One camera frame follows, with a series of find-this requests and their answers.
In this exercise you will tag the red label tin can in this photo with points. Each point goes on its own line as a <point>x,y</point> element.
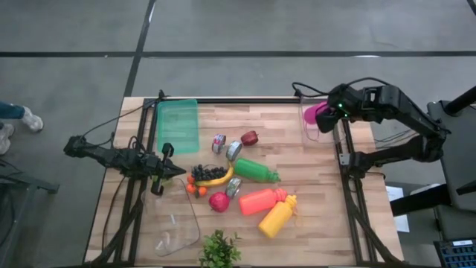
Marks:
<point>218,144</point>

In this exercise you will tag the green squeeze bottle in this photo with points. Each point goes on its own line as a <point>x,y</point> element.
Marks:
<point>253,170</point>

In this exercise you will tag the yellow banana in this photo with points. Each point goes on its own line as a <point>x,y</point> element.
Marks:
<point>219,181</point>

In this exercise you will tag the green leafy plant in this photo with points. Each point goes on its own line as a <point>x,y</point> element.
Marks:
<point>219,251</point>

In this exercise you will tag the large red apple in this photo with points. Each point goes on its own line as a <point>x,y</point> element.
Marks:
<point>219,202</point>

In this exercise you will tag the small dark red apple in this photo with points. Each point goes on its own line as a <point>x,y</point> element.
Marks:
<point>249,138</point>

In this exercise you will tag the green pear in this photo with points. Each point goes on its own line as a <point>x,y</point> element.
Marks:
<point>166,182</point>

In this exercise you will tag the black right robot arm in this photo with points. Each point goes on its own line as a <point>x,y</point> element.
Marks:
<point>401,100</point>

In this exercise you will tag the person's white shoe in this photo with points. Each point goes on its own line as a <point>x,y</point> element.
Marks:
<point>32,120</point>
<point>5,137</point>

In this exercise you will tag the small clear plastic bin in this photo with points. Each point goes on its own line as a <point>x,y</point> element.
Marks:
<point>312,134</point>

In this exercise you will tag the black desk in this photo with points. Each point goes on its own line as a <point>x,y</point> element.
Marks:
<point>461,156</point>

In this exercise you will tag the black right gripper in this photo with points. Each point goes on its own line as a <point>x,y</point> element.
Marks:
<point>342,98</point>

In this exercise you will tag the dark grape bunch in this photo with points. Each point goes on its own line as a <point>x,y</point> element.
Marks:
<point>206,173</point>

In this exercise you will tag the large clear plastic bin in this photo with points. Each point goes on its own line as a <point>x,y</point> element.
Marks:
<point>175,223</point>

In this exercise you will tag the black aluminium rig frame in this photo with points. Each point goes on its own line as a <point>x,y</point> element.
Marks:
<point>241,99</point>

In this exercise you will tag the black stand pole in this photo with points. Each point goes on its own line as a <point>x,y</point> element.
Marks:
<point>461,100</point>

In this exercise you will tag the white label tin can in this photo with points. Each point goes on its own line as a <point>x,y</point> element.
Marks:
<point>233,187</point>

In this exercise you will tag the teal plastic bin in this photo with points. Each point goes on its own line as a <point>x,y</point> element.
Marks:
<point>177,126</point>

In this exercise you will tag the yellow squeeze bottle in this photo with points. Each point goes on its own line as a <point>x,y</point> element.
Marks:
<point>277,217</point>

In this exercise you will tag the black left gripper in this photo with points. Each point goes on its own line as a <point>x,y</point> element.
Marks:
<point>156,165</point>

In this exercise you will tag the person's leg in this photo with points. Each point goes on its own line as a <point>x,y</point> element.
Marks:
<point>9,110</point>

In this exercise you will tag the white paper sheet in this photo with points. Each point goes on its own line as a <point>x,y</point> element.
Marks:
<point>398,208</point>

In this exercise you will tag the grey metal table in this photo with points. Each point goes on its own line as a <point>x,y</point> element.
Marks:
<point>22,182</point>

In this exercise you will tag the green label tin can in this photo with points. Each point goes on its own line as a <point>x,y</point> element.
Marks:
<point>233,150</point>

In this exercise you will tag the backlit keyboard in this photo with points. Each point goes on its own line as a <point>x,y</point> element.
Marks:
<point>457,255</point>

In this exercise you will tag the pink squeeze bottle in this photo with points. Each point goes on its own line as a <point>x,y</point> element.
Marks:
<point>311,113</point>

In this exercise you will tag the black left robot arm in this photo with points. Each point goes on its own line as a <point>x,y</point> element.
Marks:
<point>100,156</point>

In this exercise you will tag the small orange tangerine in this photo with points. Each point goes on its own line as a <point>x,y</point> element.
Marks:
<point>191,188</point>
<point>202,191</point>
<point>190,179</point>

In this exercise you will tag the orange squeeze bottle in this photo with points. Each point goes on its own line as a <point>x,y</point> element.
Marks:
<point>258,201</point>

